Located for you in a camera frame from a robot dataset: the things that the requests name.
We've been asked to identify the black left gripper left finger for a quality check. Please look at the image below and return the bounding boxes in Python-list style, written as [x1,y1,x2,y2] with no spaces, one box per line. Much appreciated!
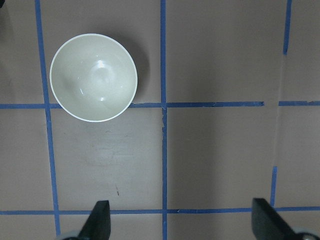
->
[77,200,111,240]

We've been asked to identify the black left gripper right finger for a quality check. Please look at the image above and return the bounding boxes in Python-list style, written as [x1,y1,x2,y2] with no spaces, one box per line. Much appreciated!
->
[251,198,302,240]

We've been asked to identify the white ceramic bowl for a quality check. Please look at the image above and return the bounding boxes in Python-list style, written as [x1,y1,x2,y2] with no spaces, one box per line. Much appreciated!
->
[49,33,138,123]

